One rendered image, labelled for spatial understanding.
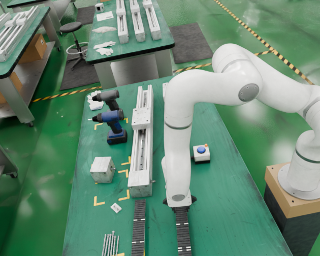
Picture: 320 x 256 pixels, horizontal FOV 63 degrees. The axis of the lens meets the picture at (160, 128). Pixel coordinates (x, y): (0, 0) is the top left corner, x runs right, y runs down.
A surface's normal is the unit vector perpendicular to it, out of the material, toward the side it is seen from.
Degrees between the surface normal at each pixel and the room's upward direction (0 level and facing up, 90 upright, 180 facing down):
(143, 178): 0
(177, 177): 58
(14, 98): 90
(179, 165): 43
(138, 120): 0
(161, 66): 90
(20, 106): 90
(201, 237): 0
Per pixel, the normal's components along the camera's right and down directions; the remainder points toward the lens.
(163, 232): -0.15, -0.74
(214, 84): -0.68, 0.37
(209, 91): -0.59, 0.56
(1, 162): 0.15, 0.63
